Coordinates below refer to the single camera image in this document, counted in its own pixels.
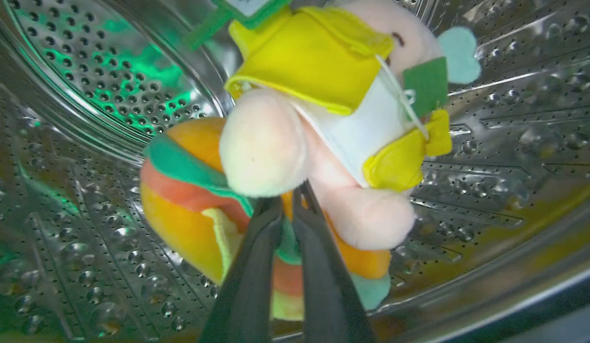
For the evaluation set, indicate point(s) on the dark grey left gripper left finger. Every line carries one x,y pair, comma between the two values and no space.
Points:
244,286

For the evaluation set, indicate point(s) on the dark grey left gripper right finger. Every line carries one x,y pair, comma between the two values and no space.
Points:
325,286

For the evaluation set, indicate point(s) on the pink plush doll yellow outfit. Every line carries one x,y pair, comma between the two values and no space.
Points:
318,95

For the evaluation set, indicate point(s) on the orange hamburger plush toy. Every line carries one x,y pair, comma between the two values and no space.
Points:
190,200

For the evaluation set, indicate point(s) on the stainless steel washing machine drum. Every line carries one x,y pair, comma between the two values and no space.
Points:
85,190

